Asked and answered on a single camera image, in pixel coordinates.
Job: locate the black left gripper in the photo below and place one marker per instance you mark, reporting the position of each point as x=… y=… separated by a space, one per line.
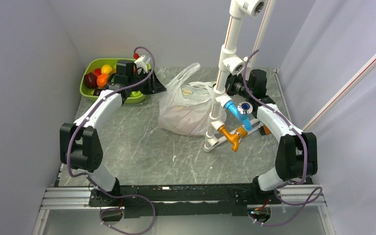
x=154 y=86

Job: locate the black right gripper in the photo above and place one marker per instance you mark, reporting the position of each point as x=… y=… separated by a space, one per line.
x=230 y=81

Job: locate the white printed plastic bag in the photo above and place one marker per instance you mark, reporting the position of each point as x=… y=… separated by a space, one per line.
x=184 y=107

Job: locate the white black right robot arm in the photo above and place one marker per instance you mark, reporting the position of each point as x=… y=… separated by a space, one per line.
x=296 y=156

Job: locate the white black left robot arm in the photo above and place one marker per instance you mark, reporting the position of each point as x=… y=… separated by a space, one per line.
x=80 y=146

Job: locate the yellow fake lemon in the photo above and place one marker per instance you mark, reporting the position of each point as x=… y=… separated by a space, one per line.
x=106 y=69

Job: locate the orange fake orange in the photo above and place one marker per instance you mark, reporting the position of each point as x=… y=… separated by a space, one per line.
x=102 y=80

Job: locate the dark red fake apple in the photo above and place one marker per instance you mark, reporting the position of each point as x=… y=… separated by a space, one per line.
x=89 y=80

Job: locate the blue plastic faucet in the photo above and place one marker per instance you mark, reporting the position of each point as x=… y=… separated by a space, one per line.
x=242 y=112

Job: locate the green plastic fruit basin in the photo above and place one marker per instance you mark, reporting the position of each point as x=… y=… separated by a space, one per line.
x=95 y=67

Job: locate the orange brass faucet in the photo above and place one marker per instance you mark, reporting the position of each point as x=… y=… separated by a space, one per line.
x=234 y=138

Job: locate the white diagonal corner pipe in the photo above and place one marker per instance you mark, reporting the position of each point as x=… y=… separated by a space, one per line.
x=367 y=68

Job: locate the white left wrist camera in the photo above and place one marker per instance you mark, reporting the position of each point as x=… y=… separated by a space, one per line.
x=141 y=62

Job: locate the white PVC pipe frame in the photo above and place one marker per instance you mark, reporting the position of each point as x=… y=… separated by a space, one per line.
x=231 y=64

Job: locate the aluminium table edge rail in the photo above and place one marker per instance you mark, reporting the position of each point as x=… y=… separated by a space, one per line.
x=276 y=75

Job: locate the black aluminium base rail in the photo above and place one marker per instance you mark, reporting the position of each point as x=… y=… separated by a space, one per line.
x=173 y=200

